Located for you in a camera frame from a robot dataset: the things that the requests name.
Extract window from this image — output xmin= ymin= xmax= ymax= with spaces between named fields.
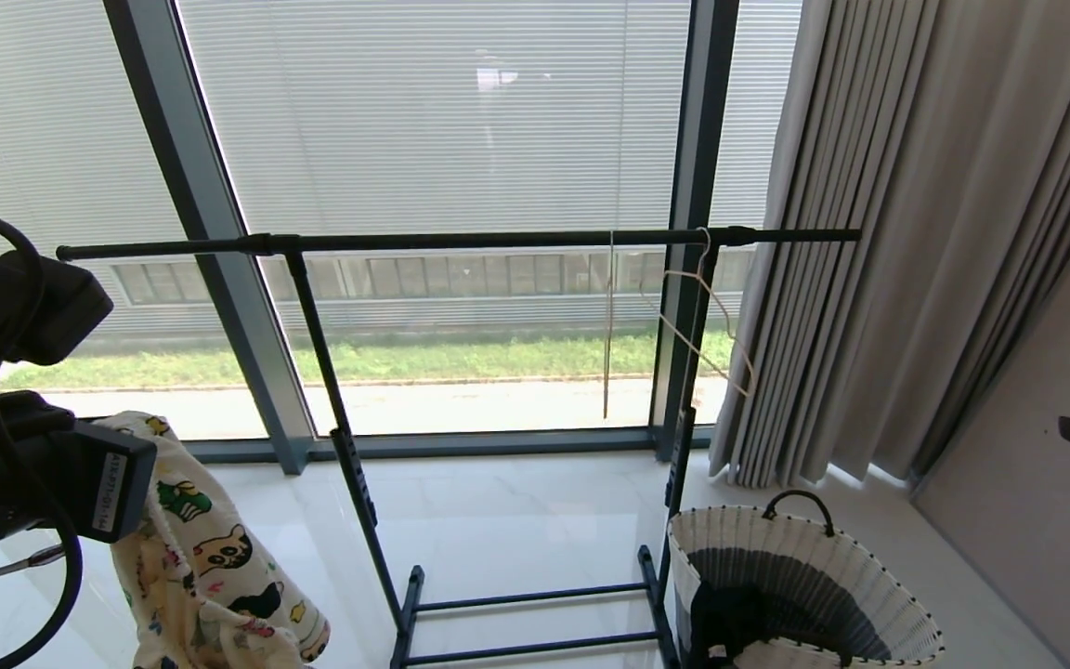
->
xmin=0 ymin=0 xmax=805 ymax=466

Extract pink clothes hanger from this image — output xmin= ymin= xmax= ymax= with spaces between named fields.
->
xmin=639 ymin=228 xmax=759 ymax=400
xmin=600 ymin=230 xmax=620 ymax=421

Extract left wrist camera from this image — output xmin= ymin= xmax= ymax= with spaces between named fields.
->
xmin=0 ymin=246 xmax=115 ymax=368

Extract black garment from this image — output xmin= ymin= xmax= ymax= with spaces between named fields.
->
xmin=688 ymin=581 xmax=782 ymax=669

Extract white laundry basket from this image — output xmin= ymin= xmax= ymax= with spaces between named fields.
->
xmin=667 ymin=490 xmax=946 ymax=669

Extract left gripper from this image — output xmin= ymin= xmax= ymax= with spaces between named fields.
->
xmin=0 ymin=390 xmax=160 ymax=563

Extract black clothes rack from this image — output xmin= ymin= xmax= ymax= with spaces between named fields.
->
xmin=57 ymin=226 xmax=863 ymax=669

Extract cream printed garment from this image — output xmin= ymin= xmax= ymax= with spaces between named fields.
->
xmin=92 ymin=412 xmax=332 ymax=669

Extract beige curtain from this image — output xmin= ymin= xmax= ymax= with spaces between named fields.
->
xmin=710 ymin=0 xmax=1070 ymax=491

